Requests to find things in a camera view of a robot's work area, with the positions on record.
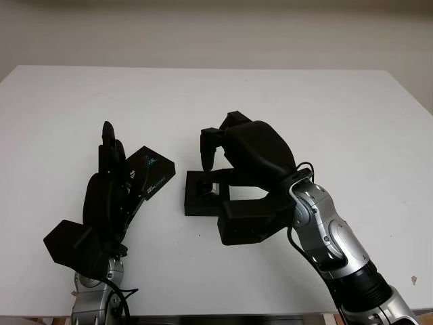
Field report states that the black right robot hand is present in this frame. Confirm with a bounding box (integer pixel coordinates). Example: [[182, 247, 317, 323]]
[[199, 110, 298, 196]]

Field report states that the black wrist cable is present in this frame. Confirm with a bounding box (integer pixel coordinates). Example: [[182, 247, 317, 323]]
[[287, 160, 342, 325], [101, 270, 139, 325]]

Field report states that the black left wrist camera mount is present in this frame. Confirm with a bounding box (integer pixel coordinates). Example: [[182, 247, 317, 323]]
[[43, 219, 109, 280]]

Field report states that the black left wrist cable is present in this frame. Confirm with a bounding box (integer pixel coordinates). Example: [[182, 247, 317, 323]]
[[101, 270, 139, 325]]

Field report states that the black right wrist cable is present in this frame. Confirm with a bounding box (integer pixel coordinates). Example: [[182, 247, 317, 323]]
[[287, 160, 342, 325]]

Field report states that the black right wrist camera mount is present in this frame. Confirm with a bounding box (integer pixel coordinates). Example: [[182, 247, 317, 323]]
[[216, 188, 300, 246]]

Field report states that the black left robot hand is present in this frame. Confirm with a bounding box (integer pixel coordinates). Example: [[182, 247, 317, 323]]
[[83, 121, 147, 248]]

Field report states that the black RealSense box lid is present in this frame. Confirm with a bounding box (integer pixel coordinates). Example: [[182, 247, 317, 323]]
[[124, 146, 177, 201]]

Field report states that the black camera box base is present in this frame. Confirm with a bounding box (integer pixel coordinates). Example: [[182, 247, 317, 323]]
[[184, 170, 234, 217]]

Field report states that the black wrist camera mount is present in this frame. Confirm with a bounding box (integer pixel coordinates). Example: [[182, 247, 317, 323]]
[[216, 188, 300, 246], [43, 219, 109, 280]]

